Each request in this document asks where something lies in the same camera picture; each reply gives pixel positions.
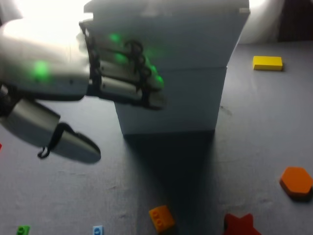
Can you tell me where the red star block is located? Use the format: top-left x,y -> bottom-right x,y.
224,212 -> 264,235

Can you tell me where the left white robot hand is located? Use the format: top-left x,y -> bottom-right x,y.
0,18 -> 169,165

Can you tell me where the grey table cloth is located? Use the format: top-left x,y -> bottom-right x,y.
0,40 -> 313,235

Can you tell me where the yellow rectangular block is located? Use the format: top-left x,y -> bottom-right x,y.
253,55 -> 285,72

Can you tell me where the orange toy brick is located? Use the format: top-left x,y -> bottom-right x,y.
148,205 -> 176,233

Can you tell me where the white backdrop sheet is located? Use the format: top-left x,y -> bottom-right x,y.
0,0 -> 282,45

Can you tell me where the green toy brick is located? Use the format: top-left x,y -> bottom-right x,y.
16,224 -> 31,235

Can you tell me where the orange hexagon block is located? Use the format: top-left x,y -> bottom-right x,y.
279,166 -> 313,203

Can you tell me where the cardboard box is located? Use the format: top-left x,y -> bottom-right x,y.
83,0 -> 250,137

